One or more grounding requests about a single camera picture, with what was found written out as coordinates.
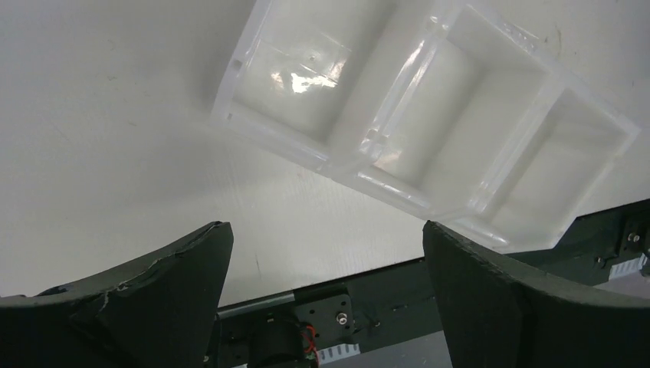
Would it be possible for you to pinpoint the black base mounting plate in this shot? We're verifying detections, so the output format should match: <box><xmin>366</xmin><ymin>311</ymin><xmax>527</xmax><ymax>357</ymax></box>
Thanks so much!
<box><xmin>204</xmin><ymin>201</ymin><xmax>649</xmax><ymax>367</ymax></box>

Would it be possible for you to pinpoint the white foam compartment tray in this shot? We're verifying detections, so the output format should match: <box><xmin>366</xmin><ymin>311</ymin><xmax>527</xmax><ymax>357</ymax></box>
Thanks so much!
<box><xmin>211</xmin><ymin>1</ymin><xmax>639</xmax><ymax>253</ymax></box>

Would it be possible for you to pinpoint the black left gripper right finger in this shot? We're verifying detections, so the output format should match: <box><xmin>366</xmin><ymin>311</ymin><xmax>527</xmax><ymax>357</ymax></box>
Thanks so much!
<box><xmin>422</xmin><ymin>222</ymin><xmax>649</xmax><ymax>367</ymax></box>

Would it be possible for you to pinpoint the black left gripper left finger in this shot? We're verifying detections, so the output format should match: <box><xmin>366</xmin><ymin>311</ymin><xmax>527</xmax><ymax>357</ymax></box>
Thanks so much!
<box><xmin>1</xmin><ymin>222</ymin><xmax>234</xmax><ymax>367</ymax></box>

